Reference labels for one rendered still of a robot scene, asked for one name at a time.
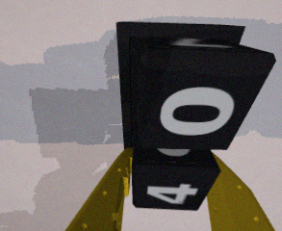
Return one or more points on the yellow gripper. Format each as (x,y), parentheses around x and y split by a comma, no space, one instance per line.
(231,203)

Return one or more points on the black cube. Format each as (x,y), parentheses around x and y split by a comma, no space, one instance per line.
(172,179)
(194,93)

